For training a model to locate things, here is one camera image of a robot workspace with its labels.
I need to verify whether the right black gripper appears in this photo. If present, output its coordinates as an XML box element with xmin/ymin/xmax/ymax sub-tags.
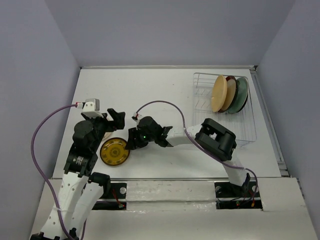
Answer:
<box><xmin>125</xmin><ymin>126</ymin><xmax>156</xmax><ymax>150</ymax></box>

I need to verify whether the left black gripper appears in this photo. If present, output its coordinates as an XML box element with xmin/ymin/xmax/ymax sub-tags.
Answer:
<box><xmin>82</xmin><ymin>107</ymin><xmax>126</xmax><ymax>150</ymax></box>

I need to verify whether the cream white plate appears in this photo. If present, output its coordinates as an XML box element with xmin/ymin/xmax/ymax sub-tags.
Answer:
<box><xmin>102</xmin><ymin>132</ymin><xmax>111</xmax><ymax>141</ymax></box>

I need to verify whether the yellow patterned dark plate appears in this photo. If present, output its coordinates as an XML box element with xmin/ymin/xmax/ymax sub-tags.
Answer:
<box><xmin>99</xmin><ymin>137</ymin><xmax>130</xmax><ymax>167</ymax></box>

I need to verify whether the orange-yellow plastic plate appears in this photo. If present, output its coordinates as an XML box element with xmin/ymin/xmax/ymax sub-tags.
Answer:
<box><xmin>211</xmin><ymin>75</ymin><xmax>228</xmax><ymax>113</ymax></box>

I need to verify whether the red rimmed beige plate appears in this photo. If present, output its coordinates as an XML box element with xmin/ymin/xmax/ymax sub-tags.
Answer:
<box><xmin>218</xmin><ymin>75</ymin><xmax>239</xmax><ymax>113</ymax></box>

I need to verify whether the teal floral plate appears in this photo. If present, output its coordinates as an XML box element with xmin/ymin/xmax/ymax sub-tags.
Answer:
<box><xmin>227</xmin><ymin>77</ymin><xmax>249</xmax><ymax>114</ymax></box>

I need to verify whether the black glossy plate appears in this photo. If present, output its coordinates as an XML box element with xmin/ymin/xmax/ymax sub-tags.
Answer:
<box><xmin>238</xmin><ymin>84</ymin><xmax>250</xmax><ymax>112</ymax></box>

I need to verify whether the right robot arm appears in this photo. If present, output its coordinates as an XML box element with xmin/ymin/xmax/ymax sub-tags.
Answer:
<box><xmin>125</xmin><ymin>113</ymin><xmax>250</xmax><ymax>196</ymax></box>

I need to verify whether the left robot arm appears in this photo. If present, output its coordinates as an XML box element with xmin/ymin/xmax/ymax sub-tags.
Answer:
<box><xmin>30</xmin><ymin>108</ymin><xmax>126</xmax><ymax>240</ymax></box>

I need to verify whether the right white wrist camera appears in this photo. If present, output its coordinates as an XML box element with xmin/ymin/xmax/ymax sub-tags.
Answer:
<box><xmin>131</xmin><ymin>112</ymin><xmax>144</xmax><ymax>124</ymax></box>

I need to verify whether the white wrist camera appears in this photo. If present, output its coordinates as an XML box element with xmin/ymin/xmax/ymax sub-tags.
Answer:
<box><xmin>75</xmin><ymin>98</ymin><xmax>103</xmax><ymax>119</ymax></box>
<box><xmin>131</xmin><ymin>112</ymin><xmax>144</xmax><ymax>124</ymax></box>

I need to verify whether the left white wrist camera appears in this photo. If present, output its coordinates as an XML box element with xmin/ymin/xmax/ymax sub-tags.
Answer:
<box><xmin>75</xmin><ymin>98</ymin><xmax>103</xmax><ymax>119</ymax></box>

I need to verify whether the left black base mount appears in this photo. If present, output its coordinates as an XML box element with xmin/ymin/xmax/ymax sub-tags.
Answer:
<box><xmin>92</xmin><ymin>182</ymin><xmax>127</xmax><ymax>211</ymax></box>

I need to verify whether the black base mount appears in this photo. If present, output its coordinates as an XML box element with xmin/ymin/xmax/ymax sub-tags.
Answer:
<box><xmin>214</xmin><ymin>181</ymin><xmax>263</xmax><ymax>210</ymax></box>
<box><xmin>92</xmin><ymin>182</ymin><xmax>127</xmax><ymax>211</ymax></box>

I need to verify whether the white wire dish rack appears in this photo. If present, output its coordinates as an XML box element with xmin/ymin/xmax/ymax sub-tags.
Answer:
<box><xmin>192</xmin><ymin>72</ymin><xmax>257</xmax><ymax>147</ymax></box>

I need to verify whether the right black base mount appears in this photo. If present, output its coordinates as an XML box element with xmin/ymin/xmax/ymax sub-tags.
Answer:
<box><xmin>214</xmin><ymin>181</ymin><xmax>263</xmax><ymax>210</ymax></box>

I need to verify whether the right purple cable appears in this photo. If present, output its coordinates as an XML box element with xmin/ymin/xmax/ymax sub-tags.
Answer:
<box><xmin>136</xmin><ymin>100</ymin><xmax>258</xmax><ymax>201</ymax></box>

